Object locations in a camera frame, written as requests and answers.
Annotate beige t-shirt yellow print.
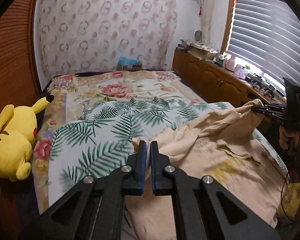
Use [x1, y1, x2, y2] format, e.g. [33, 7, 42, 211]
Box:
[132, 99, 287, 227]

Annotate person's right hand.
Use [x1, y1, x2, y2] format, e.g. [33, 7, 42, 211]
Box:
[279, 126, 300, 150]

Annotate palm leaf print blanket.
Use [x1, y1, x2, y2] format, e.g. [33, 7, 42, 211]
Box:
[47, 97, 289, 205]

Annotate pink container on sideboard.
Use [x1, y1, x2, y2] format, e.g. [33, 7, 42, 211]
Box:
[225, 55, 236, 72]

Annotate wooden sideboard cabinet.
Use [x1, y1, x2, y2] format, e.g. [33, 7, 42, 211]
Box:
[172, 49, 286, 107]

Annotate white window blinds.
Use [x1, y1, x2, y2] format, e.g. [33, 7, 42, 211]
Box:
[227, 0, 300, 84]

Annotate cardboard box on sideboard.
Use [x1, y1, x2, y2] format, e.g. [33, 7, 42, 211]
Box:
[188, 47, 218, 60]

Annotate yellow Pikachu plush toy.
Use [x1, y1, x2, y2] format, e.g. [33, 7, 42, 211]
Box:
[0, 94, 55, 182]

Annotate floral bedspread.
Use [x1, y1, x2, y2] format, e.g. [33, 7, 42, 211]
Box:
[32, 71, 207, 212]

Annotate small round desk fan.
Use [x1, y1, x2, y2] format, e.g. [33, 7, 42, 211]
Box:
[194, 30, 203, 43]

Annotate blue tissue box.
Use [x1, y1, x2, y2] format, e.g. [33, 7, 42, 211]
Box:
[117, 56, 142, 71]

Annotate wooden slatted headboard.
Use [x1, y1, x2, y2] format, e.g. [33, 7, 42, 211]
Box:
[0, 0, 42, 238]

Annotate patterned lace curtain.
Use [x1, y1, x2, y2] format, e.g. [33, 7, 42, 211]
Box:
[38, 0, 178, 78]

